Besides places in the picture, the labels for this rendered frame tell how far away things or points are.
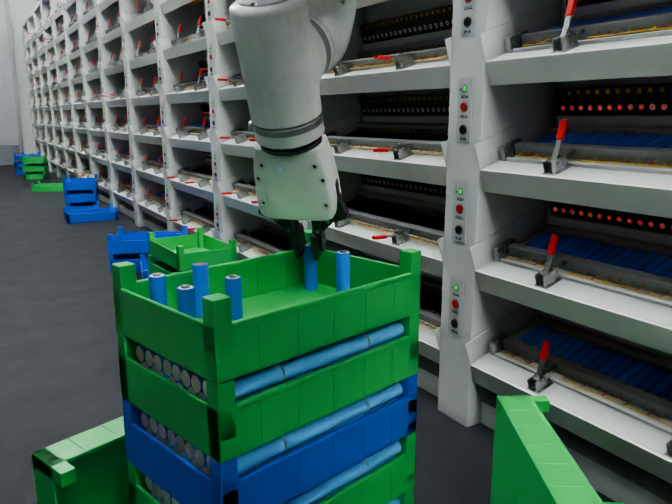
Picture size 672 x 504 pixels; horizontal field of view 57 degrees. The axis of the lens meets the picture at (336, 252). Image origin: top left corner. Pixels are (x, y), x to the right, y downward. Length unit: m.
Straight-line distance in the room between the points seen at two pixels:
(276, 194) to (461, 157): 0.57
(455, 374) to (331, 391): 0.70
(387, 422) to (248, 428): 0.22
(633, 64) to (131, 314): 0.77
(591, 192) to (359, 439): 0.56
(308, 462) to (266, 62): 0.43
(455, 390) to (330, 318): 0.75
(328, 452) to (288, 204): 0.30
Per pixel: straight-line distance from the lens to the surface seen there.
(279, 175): 0.76
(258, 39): 0.67
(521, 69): 1.17
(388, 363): 0.75
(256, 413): 0.63
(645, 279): 1.10
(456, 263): 1.29
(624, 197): 1.04
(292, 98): 0.69
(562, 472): 0.88
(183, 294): 0.65
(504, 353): 1.31
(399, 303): 0.74
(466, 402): 1.36
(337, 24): 0.76
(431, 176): 1.35
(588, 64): 1.08
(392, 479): 0.84
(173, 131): 3.10
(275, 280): 0.86
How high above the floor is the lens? 0.64
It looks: 12 degrees down
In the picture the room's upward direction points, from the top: straight up
